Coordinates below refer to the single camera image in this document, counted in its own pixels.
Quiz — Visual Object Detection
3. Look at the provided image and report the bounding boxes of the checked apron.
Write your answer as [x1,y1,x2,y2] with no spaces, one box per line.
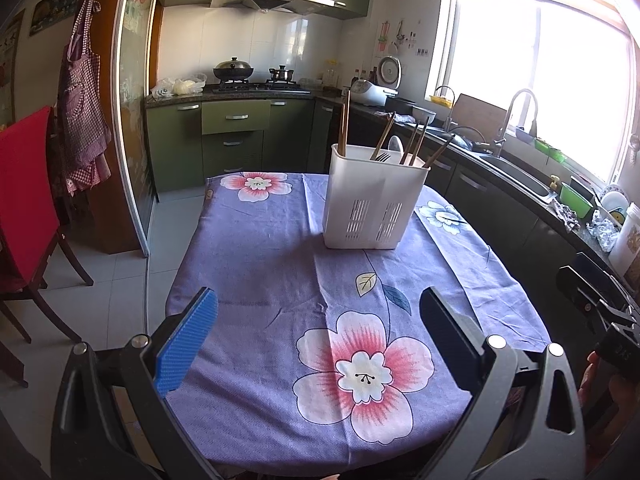
[56,0,113,198]

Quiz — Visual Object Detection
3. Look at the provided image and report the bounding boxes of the dark stone kitchen countertop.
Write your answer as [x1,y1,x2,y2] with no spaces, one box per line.
[145,87,640,281]

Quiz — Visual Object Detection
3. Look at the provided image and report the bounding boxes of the kitchen window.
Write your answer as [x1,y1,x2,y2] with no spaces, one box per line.
[430,0,640,186]

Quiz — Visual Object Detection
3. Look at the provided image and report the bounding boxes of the green plastic basin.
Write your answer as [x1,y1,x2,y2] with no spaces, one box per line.
[559,182,596,218]

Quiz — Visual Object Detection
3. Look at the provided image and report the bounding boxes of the white plastic utensil holder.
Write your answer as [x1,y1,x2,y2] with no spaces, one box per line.
[321,143,432,251]

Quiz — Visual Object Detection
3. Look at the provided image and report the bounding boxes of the hanging wall utensils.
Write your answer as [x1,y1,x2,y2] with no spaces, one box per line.
[377,20,406,56]

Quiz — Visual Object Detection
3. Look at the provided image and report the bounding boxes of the green cabinet drawer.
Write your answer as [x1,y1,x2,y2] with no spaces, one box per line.
[201,100,272,136]

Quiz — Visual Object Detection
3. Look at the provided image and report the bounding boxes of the framed wall picture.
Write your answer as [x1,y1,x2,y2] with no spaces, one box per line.
[0,10,26,128]

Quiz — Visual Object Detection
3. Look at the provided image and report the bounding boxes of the glass sliding door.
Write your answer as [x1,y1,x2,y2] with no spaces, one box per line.
[112,0,161,256]

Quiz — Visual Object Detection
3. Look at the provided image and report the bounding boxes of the light brown wooden chopstick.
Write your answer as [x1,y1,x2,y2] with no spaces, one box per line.
[375,112,397,161]
[370,114,392,161]
[400,121,420,165]
[407,121,430,166]

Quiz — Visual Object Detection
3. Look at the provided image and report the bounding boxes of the red covered wooden chair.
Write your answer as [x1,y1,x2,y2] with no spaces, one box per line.
[0,106,95,388]

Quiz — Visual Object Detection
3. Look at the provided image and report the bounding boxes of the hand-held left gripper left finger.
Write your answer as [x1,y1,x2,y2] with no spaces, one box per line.
[50,286,221,480]

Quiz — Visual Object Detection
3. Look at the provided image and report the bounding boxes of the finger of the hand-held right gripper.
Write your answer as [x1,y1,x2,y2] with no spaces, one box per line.
[557,266,640,327]
[574,252,640,298]

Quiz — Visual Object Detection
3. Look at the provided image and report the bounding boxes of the crumpled foil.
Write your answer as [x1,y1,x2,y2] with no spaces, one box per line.
[585,210,621,253]

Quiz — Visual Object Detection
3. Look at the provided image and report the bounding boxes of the green sill tray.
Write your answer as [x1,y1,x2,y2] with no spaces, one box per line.
[534,137,568,163]

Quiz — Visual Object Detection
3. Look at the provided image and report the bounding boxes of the tall steel kitchen faucet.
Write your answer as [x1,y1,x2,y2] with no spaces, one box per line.
[492,88,540,158]

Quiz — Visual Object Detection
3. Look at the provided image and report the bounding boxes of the green base cabinets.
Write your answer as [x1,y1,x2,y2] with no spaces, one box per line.
[145,99,621,281]

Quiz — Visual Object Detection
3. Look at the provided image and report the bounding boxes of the gas stove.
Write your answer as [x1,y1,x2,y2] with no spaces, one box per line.
[212,81,311,95]

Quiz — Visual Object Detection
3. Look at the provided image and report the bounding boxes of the small steel faucet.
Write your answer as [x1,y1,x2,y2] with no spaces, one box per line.
[432,85,457,131]

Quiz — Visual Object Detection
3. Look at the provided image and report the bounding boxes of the person's right hand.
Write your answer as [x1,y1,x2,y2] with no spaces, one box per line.
[577,351,610,413]

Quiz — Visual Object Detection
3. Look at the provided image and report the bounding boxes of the dark pan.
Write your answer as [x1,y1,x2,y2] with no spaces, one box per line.
[452,132,493,153]

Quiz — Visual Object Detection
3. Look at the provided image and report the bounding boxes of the white plastic container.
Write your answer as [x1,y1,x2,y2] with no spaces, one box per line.
[607,207,640,286]

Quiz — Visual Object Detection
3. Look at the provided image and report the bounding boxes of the black wok with lid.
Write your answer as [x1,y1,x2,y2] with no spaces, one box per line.
[213,57,254,82]

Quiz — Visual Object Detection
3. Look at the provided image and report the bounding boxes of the dark crumpled cloth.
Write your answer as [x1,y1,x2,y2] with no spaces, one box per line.
[550,200,583,231]

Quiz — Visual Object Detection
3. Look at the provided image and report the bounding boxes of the plastic bag with food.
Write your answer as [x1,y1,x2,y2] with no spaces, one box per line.
[151,74,207,98]

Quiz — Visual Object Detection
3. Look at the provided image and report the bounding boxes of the steel double sink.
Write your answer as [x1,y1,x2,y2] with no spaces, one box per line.
[430,125,556,201]

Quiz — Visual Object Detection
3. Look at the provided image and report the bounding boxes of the white rice cooker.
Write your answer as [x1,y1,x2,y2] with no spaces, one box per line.
[350,56,402,107]

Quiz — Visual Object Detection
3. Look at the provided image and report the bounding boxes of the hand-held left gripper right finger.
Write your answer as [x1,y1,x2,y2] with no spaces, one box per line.
[419,286,586,480]

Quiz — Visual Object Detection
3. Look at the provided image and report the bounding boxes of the white plate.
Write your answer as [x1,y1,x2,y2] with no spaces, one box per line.
[600,187,631,221]

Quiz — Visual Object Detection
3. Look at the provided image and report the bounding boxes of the purple floral tablecloth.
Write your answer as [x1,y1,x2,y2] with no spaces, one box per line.
[165,172,551,478]

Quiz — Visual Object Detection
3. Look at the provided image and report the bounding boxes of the wooden cutting board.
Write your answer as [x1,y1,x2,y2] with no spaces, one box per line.
[452,92,508,141]

